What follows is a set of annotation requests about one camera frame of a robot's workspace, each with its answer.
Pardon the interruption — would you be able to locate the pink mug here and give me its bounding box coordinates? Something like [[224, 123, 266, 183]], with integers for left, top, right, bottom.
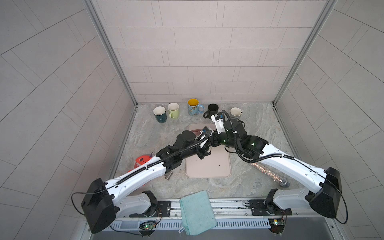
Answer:
[[191, 129, 203, 137]]

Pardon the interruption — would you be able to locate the grey mug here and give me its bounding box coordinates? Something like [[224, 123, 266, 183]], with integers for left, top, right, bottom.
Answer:
[[230, 107, 243, 118]]

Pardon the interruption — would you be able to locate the black mug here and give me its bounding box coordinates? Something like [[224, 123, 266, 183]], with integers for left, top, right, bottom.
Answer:
[[203, 104, 219, 119]]

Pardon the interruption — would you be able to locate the blue butterfly mug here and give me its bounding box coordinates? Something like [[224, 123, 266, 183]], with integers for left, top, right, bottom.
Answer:
[[188, 99, 205, 116]]

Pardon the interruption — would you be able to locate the light green mug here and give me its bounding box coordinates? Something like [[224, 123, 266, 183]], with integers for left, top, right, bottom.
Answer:
[[168, 103, 180, 119]]

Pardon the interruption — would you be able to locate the dark green mug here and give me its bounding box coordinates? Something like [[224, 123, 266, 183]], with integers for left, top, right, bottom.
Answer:
[[153, 106, 167, 124]]

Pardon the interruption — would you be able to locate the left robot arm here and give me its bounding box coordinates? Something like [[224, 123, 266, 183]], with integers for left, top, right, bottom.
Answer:
[[81, 127, 218, 234]]

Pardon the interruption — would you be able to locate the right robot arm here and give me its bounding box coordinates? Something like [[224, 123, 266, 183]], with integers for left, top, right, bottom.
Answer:
[[211, 113, 343, 219]]

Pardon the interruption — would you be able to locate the beige tray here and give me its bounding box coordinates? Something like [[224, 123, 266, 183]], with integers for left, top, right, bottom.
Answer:
[[185, 123, 232, 179]]

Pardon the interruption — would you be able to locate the metal pipe fitting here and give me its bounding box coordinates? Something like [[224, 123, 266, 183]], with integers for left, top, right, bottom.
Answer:
[[165, 172, 173, 181]]

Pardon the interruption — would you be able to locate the red shark toy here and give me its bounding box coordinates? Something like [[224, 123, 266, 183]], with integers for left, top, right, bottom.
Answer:
[[131, 155, 152, 171]]

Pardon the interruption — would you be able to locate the glitter tube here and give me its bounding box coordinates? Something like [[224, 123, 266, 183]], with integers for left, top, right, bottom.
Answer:
[[252, 163, 290, 188]]

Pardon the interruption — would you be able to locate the teal cloth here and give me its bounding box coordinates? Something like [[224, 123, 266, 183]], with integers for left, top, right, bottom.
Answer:
[[179, 191, 217, 236]]

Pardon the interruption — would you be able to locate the left circuit board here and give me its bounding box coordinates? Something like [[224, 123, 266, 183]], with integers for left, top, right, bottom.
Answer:
[[139, 221, 157, 231]]

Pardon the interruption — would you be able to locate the circuit board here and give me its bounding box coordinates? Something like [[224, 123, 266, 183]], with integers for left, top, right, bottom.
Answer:
[[268, 219, 286, 234], [139, 221, 157, 231]]

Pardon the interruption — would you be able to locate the right circuit board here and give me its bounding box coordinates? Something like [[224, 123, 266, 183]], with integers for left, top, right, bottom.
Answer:
[[268, 219, 286, 234]]

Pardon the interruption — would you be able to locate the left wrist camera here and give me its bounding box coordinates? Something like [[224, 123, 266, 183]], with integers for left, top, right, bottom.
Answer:
[[199, 127, 213, 148]]

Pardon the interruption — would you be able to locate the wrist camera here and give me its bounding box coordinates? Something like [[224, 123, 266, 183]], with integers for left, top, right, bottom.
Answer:
[[211, 112, 225, 134], [199, 127, 213, 148]]

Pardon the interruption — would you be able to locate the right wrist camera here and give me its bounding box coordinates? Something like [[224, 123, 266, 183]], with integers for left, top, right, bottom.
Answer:
[[211, 112, 225, 134]]

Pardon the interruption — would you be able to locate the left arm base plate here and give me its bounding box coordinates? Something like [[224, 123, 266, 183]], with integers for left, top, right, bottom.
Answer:
[[129, 201, 171, 218]]

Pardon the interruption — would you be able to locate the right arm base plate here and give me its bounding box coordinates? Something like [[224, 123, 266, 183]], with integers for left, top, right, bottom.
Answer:
[[245, 200, 293, 216]]

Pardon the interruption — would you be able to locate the aluminium rail frame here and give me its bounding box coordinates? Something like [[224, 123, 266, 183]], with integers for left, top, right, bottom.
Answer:
[[79, 191, 343, 240]]

